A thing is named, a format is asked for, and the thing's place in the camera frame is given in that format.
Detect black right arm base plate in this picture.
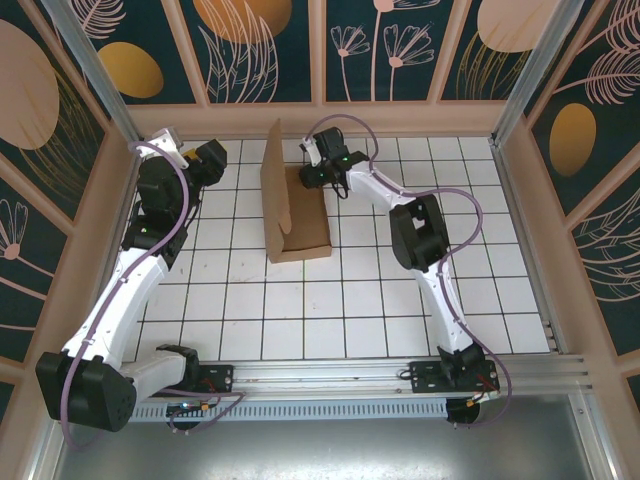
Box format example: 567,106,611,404
408,358,501,397

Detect peach circle gold lines panel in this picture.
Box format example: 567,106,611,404
0,0,110,227

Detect peach circle grass wall panel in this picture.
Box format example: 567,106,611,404
437,0,554,105

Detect aluminium side rail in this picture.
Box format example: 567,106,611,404
489,142,569,357

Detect single flower wall panel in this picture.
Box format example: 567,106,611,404
0,152,74,364

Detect grey slotted cable duct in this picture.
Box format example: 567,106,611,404
132,398,449,422

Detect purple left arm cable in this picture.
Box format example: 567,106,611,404
62,141,247,451

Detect pink fern lines wall panel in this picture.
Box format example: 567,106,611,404
564,172,640,359

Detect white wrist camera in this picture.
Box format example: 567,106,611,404
148,126,185,157
298,138,321,167

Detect brown cardboard paper box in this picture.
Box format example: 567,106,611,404
259,118,334,265

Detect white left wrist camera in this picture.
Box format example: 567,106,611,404
148,126,185,157

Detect long aluminium base rail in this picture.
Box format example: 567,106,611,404
49,352,594,399

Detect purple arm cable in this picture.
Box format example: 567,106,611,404
305,114,515,429
62,141,247,451

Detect small circuit board with wires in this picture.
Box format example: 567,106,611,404
167,398,214,417

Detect aluminium corner post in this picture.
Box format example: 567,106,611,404
489,0,584,150
42,0,147,151

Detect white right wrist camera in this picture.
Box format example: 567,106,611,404
298,138,321,167

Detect orange circle leaves wall panel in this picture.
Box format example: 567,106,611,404
178,0,321,106

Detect pink flowers wall panel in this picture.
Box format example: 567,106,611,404
319,0,437,105

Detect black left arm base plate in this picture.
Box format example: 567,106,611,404
197,363,236,396

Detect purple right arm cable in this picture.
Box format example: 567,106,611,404
305,114,515,429

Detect yellow oval fern wall panel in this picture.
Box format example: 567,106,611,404
524,0,640,219

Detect grey metal sheet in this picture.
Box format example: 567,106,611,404
29,394,621,480

